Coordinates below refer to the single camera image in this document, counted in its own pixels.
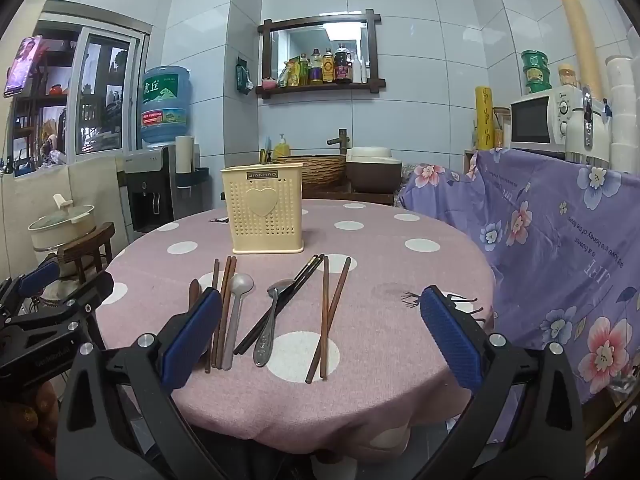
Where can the brown white rice cooker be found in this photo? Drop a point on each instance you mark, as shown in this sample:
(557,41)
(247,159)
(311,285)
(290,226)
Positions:
(372,172)

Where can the amber sauce bottle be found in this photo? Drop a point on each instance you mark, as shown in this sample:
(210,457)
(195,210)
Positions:
(328,67)

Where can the pink dish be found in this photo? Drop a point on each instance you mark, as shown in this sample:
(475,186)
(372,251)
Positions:
(269,82)

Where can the stack of white cups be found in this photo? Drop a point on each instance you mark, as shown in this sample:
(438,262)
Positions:
(625,110)

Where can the yellow soap bottle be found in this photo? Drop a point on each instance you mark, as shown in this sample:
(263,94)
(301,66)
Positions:
(281,149)

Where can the reddish brown wooden chopstick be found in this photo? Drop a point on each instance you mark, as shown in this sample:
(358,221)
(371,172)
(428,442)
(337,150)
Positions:
(340,287)
(325,310)

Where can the blue water jug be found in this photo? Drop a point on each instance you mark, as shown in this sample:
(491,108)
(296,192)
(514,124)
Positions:
(165,105)

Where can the dark wooden stool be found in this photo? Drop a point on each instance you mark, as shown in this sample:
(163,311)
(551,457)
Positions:
(87,247)

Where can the white bottle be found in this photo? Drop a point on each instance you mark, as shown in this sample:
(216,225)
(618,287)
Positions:
(357,71)

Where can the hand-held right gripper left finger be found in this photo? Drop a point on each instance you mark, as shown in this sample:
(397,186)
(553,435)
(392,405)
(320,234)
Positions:
(192,340)

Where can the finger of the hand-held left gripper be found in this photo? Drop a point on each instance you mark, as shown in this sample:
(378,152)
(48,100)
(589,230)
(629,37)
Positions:
(95,290)
(39,279)

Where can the purple floral cloth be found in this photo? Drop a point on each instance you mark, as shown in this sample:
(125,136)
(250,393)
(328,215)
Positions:
(550,240)

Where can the shiny patterned metal spoon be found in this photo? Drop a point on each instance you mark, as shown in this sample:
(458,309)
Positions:
(262,350)

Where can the black chopstick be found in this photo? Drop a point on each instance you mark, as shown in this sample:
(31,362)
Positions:
(306,267)
(313,266)

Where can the red kettle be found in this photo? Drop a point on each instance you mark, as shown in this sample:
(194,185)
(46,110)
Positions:
(57,91)

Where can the matte grey metal spoon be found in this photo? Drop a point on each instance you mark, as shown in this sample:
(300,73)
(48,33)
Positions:
(241,284)

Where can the beige jar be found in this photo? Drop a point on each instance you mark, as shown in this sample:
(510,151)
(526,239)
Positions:
(567,76)

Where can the dark soy sauce bottle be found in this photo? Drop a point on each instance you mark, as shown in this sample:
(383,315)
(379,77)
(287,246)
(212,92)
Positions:
(342,66)

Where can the person's left hand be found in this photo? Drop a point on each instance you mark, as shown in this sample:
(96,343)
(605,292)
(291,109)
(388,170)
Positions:
(25,420)

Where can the bamboo style faucet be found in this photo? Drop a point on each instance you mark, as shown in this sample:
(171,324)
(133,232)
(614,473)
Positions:
(342,142)

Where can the glass jar with wooden lid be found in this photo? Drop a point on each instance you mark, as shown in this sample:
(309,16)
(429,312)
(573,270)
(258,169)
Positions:
(501,127)

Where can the brown wooden spoon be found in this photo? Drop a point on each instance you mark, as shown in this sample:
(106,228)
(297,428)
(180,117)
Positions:
(194,292)

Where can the purple label sauce bottle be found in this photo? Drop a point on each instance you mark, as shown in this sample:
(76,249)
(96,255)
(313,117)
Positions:
(315,70)

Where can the paper cup stack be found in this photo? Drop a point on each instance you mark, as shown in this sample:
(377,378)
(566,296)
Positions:
(184,152)

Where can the dark brown wooden chopstick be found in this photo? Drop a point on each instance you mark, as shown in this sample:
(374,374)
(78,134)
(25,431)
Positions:
(216,272)
(225,280)
(231,280)

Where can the yellow pouch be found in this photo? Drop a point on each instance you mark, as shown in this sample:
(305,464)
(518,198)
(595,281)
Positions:
(288,74)

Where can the window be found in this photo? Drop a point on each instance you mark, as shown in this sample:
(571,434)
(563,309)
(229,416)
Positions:
(100,100)

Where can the grey water dispenser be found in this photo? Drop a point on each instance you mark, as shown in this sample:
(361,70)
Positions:
(145,190)

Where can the woven wash basin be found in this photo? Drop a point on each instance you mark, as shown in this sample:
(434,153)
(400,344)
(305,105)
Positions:
(315,170)

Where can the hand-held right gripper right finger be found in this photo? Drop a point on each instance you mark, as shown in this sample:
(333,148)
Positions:
(450,340)

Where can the green packet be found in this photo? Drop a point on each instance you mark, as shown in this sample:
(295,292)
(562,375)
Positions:
(244,77)

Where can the white microwave oven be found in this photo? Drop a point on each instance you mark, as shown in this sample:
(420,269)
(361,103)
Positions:
(530,120)

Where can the cream plastic utensil holder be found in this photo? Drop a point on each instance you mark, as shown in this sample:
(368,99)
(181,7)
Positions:
(260,220)

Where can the dark blue cup holder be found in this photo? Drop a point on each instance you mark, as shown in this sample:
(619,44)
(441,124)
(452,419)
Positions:
(192,179)

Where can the beige cloth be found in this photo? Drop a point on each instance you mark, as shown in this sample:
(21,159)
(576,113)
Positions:
(30,200)

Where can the tall cream paper roll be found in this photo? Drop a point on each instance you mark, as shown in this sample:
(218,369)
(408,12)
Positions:
(580,45)

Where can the wooden framed mirror shelf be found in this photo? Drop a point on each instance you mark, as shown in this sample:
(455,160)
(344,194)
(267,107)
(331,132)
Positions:
(280,47)

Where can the pink polka dot tablecloth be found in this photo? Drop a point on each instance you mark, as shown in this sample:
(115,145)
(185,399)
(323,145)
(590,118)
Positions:
(380,320)

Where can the yellow oil bottle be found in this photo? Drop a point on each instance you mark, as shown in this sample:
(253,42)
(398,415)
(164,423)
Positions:
(304,72)

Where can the cream pot with lid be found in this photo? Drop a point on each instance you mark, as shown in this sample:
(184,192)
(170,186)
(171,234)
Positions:
(60,230)

